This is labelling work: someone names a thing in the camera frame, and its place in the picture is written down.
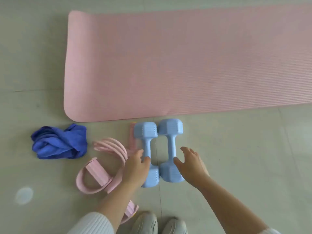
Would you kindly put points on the person's left hand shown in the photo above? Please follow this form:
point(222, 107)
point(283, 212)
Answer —
point(135, 170)

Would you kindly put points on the person's right hand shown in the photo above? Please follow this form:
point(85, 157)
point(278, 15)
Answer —
point(192, 168)

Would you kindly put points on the light blue dumbbell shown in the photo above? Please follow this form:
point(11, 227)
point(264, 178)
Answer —
point(170, 130)
point(146, 134)

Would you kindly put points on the pink pedal resistance band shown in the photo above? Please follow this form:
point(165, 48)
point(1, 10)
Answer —
point(95, 171)

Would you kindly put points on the pink yoga mat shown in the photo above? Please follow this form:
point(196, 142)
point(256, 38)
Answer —
point(182, 65)

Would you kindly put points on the person's left forearm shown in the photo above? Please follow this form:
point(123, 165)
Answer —
point(109, 212)

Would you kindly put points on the person's right forearm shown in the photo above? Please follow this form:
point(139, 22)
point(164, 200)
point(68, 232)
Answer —
point(226, 209)

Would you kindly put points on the person's right white shoe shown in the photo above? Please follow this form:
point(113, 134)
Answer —
point(174, 227)

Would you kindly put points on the blue cloth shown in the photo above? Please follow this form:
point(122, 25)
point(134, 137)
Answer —
point(58, 143)

